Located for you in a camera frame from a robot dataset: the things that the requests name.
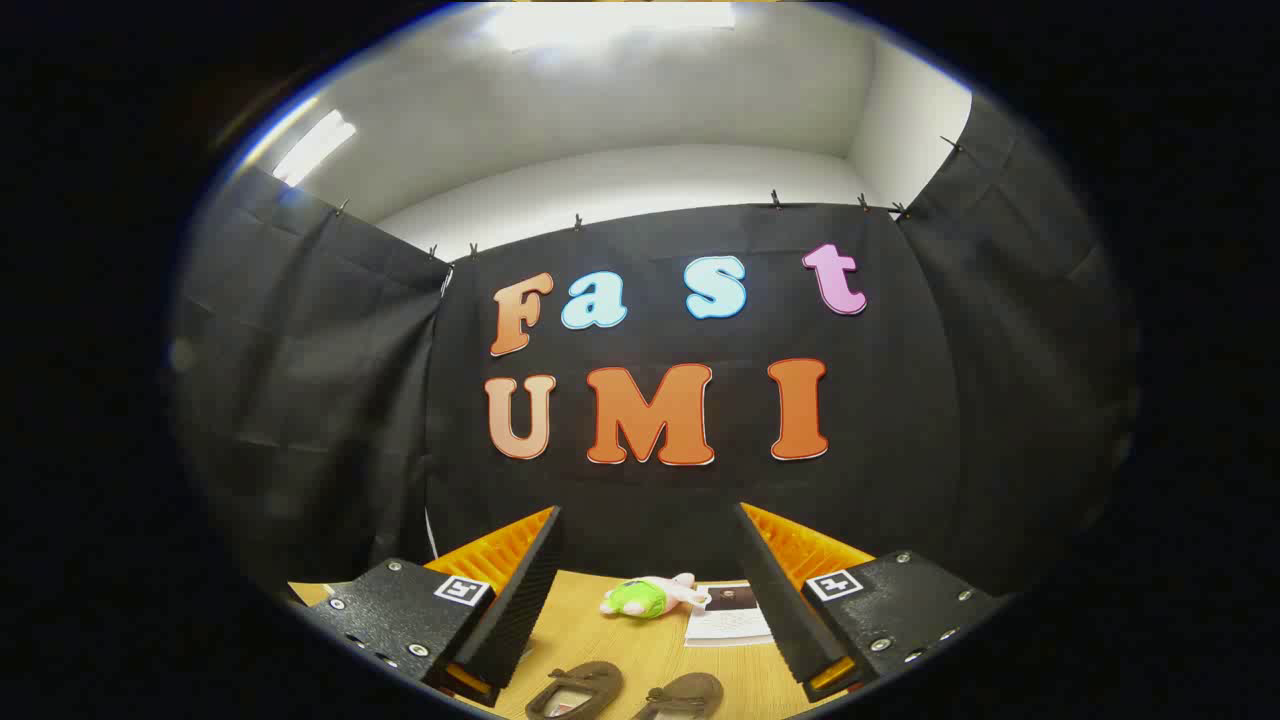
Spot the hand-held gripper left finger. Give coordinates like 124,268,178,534
285,505,566,709

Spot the brown shoe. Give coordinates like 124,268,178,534
524,660,625,720
630,672,725,720

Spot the black backdrop cloth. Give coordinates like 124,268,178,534
170,95,1141,601

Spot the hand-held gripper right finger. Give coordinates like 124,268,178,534
735,502,1011,703

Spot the ceiling light panel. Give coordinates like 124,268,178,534
272,108,358,188
480,0,736,51

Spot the green and pink plush toy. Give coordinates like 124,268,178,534
600,574,713,621

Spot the white book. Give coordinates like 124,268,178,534
685,582,776,648

